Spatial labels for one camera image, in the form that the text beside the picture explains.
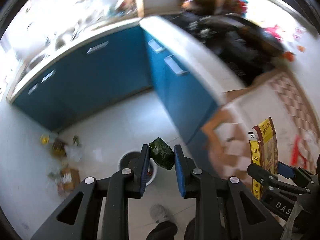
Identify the black gas stove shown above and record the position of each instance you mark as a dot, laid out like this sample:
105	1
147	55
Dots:
245	47

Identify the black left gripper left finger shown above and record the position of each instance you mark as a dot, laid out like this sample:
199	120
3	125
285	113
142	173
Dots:
99	205

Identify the dark green wrapper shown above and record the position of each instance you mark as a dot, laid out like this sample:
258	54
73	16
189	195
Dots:
162	154

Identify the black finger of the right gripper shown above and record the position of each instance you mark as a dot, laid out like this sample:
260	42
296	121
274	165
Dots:
267	179

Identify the yellow red paper box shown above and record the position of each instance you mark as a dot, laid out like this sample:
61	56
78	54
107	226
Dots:
263	146

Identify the clear plastic bag on floor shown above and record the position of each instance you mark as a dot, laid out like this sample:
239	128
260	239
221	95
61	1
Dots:
74	153

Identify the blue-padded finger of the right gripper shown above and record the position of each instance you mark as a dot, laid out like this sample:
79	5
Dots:
299	176

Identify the grey left slipper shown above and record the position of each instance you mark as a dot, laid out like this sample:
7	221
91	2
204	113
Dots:
159	213

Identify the blue kitchen cabinet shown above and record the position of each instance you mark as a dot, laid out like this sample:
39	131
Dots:
112	69

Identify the yellow bottle on floor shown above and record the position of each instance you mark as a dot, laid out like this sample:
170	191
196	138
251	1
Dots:
44	139

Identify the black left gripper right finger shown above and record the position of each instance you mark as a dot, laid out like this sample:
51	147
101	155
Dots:
225	209

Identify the brown cardboard box on floor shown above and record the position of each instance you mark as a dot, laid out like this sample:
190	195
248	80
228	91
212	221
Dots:
69	179

